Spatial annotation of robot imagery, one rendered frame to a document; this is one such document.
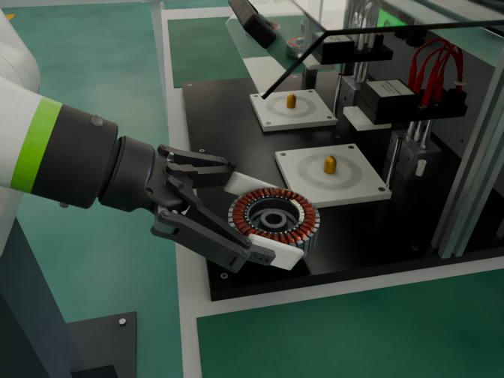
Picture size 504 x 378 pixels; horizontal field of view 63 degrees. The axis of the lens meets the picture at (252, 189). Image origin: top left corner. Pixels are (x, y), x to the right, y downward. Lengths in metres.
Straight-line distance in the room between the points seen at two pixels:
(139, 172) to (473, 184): 0.37
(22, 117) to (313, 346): 0.37
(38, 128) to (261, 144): 0.46
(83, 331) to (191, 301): 0.97
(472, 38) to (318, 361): 0.39
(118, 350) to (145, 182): 1.03
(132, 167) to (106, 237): 1.38
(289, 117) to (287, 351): 0.49
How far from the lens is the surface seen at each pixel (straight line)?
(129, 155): 0.42
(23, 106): 0.41
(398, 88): 0.66
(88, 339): 1.46
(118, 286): 1.58
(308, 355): 0.49
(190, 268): 0.57
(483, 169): 0.52
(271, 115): 0.85
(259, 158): 0.73
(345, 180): 0.67
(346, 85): 0.92
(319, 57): 0.84
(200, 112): 0.89
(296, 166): 0.69
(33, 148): 0.40
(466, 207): 0.55
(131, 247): 1.71
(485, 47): 0.52
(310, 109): 0.88
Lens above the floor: 1.17
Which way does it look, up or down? 37 degrees down
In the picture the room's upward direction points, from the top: straight up
